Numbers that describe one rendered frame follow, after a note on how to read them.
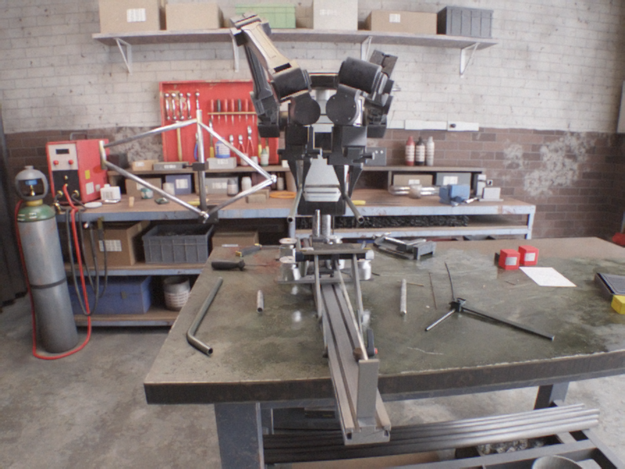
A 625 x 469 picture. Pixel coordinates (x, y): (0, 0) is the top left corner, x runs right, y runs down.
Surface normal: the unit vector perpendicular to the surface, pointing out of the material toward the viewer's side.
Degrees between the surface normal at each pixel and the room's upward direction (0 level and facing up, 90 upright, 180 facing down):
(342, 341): 0
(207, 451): 0
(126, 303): 90
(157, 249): 90
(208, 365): 0
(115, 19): 89
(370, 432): 90
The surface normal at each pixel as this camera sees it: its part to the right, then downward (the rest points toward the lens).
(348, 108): -0.21, 0.25
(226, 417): 0.08, 0.26
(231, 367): 0.00, -0.97
